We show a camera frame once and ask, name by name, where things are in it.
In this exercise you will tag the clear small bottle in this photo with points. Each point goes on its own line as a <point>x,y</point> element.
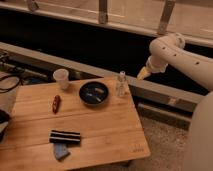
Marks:
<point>121,84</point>

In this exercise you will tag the white plastic cup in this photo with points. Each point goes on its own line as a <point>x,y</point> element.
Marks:
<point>62,78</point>

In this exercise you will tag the red pocket knife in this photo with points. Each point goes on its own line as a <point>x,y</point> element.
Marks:
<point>56,104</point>

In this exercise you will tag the dark object at left edge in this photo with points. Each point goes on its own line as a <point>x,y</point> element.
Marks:
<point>4,121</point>

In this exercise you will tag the black white striped cloth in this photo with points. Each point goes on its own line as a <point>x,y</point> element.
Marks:
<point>64,137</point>

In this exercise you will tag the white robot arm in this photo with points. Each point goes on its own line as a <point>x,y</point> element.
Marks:
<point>169,50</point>

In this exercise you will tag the white and yellow gripper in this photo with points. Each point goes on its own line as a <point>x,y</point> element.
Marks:
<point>147,70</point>

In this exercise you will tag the dark ceramic bowl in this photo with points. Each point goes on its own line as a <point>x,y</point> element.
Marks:
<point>93,93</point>

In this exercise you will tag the metal bracket right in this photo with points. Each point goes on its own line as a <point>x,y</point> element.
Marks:
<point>165,17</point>

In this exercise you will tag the metal bracket middle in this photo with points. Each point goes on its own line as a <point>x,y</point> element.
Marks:
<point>103,14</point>

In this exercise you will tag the metal bracket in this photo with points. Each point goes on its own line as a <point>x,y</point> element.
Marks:
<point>165,17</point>
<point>103,14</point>

